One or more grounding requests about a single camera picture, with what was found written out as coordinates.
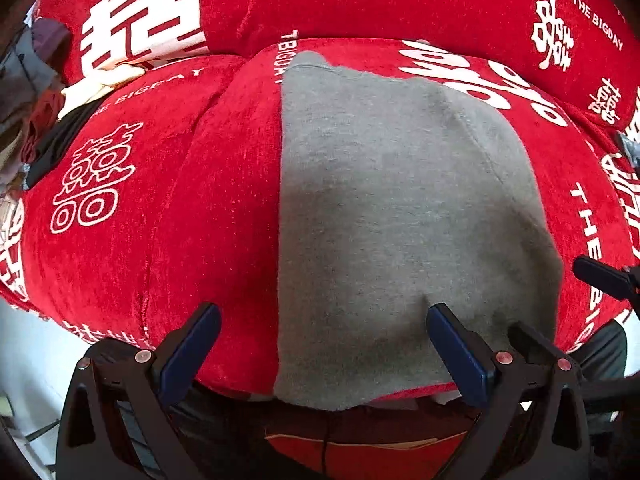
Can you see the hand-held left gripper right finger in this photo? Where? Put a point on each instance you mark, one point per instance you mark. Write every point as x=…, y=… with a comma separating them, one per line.
x=455, y=350

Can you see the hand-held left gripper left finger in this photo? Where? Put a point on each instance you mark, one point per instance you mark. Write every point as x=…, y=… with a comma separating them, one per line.
x=192, y=347

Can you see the black cloth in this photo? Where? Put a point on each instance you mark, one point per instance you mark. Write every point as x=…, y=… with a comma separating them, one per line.
x=55, y=145

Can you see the blue-grey cloth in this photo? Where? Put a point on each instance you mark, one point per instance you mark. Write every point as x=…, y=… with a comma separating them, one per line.
x=630, y=147

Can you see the grey sweater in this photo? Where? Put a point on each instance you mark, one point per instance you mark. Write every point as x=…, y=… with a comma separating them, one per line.
x=400, y=210

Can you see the person's black pants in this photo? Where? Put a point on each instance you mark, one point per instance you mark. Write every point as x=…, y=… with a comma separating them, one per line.
x=225, y=435

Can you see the red printed sofa back cushion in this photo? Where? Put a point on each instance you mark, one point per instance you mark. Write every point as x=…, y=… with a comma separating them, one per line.
x=350, y=0

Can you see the pile of mixed clothes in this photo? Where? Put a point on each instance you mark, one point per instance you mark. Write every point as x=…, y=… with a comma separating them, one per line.
x=30, y=60

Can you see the red printed sofa seat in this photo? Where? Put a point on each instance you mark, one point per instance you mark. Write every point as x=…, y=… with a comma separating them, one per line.
x=150, y=210

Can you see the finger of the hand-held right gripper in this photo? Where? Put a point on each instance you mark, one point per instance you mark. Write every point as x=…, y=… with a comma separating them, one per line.
x=600, y=275
x=530, y=345

